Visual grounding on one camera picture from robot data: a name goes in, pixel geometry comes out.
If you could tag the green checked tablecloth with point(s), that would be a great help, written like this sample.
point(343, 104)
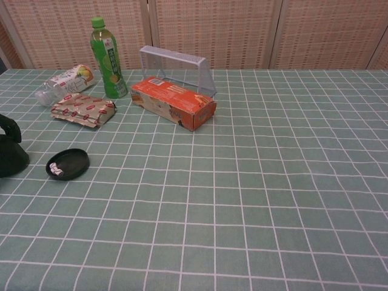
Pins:
point(242, 182)

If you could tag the black round lid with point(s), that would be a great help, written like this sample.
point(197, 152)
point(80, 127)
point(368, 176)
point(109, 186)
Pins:
point(72, 162)

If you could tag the green drink bottle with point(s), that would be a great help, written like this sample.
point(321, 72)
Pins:
point(112, 69)

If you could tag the white mesh metal basket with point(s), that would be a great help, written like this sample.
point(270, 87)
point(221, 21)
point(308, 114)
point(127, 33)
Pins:
point(203, 72)

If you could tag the orange cardboard box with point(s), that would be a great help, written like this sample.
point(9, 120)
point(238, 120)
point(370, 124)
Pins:
point(172, 100)

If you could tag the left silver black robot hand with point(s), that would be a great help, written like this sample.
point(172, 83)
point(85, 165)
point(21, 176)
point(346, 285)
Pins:
point(10, 127)

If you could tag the bamboo folding screen panel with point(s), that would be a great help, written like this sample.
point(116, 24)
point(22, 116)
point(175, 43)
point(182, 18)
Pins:
point(327, 30)
point(60, 33)
point(212, 27)

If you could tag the silver red snack packet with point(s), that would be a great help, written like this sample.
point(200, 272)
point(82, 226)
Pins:
point(85, 109)

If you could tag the black round object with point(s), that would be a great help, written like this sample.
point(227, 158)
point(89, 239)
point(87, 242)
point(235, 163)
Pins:
point(12, 157)

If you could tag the clear bottle with white label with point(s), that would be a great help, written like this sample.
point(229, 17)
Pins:
point(71, 82)

